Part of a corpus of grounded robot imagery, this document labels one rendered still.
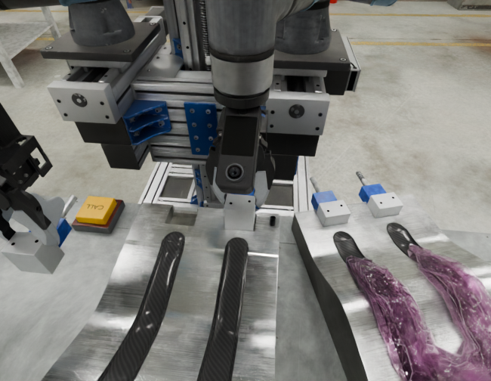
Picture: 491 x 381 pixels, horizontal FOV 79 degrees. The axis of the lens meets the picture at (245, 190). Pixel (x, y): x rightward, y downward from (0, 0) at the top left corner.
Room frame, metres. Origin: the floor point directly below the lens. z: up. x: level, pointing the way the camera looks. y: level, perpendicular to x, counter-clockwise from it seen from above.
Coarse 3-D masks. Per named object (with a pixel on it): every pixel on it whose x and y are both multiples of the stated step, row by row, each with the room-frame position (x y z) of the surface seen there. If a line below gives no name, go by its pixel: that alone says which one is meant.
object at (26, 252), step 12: (72, 204) 0.33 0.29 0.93; (60, 216) 0.30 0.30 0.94; (60, 228) 0.27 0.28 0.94; (12, 240) 0.24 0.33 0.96; (24, 240) 0.24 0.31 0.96; (36, 240) 0.24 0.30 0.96; (60, 240) 0.26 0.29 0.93; (12, 252) 0.22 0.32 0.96; (24, 252) 0.22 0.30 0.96; (36, 252) 0.22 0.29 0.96; (48, 252) 0.23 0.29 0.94; (60, 252) 0.25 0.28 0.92; (24, 264) 0.22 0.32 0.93; (36, 264) 0.22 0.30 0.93; (48, 264) 0.22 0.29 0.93
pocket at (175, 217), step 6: (174, 210) 0.37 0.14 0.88; (180, 210) 0.37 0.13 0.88; (198, 210) 0.36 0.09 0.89; (168, 216) 0.34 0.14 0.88; (174, 216) 0.36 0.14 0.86; (180, 216) 0.36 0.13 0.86; (186, 216) 0.36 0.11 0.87; (192, 216) 0.36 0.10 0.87; (168, 222) 0.34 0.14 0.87; (174, 222) 0.35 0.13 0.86; (180, 222) 0.35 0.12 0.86; (186, 222) 0.35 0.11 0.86; (192, 222) 0.35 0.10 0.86
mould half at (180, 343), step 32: (160, 224) 0.32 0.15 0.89; (224, 224) 0.32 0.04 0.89; (256, 224) 0.32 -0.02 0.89; (128, 256) 0.26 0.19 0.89; (192, 256) 0.26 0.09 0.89; (256, 256) 0.26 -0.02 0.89; (128, 288) 0.21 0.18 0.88; (192, 288) 0.21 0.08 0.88; (256, 288) 0.20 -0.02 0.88; (96, 320) 0.16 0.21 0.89; (128, 320) 0.16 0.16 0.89; (192, 320) 0.16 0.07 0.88; (256, 320) 0.16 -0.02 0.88; (64, 352) 0.11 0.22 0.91; (96, 352) 0.11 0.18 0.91; (160, 352) 0.11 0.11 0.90; (192, 352) 0.11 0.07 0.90; (256, 352) 0.11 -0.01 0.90
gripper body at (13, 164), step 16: (0, 112) 0.30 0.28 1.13; (0, 128) 0.29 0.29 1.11; (16, 128) 0.31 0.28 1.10; (0, 144) 0.28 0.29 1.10; (16, 144) 0.29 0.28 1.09; (32, 144) 0.30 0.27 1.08; (0, 160) 0.26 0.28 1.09; (16, 160) 0.27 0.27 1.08; (32, 160) 0.29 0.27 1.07; (48, 160) 0.31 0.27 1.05; (0, 176) 0.24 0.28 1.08; (16, 176) 0.27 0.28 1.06; (32, 176) 0.28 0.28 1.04; (0, 192) 0.23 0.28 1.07; (0, 208) 0.23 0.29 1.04
